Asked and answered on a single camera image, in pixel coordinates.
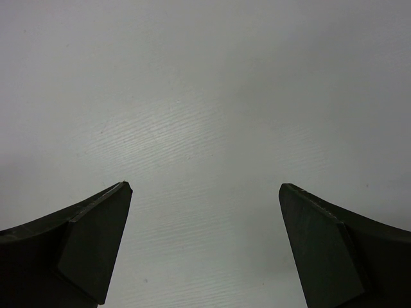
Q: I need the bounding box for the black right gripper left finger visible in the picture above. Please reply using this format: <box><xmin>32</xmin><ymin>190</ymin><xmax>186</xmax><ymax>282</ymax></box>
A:
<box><xmin>1</xmin><ymin>182</ymin><xmax>132</xmax><ymax>307</ymax></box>

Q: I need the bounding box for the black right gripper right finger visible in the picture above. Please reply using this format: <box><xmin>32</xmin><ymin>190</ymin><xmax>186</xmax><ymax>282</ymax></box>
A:
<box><xmin>279</xmin><ymin>184</ymin><xmax>410</xmax><ymax>307</ymax></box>

